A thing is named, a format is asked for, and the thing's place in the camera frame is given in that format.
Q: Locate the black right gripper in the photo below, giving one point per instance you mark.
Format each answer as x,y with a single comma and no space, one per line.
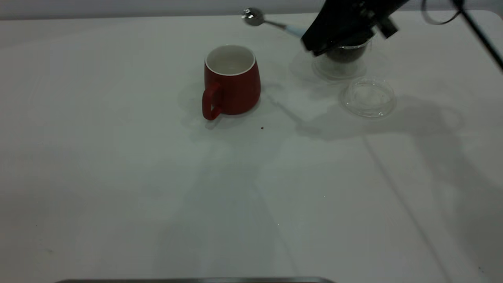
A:
365,10

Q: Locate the red ceramic mug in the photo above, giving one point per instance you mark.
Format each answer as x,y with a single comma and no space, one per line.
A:
235,92

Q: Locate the dark coffee beans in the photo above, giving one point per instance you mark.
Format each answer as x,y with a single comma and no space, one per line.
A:
347,53

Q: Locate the glass bowl of coffee beans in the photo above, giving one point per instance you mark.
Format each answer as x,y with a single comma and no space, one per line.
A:
340,68

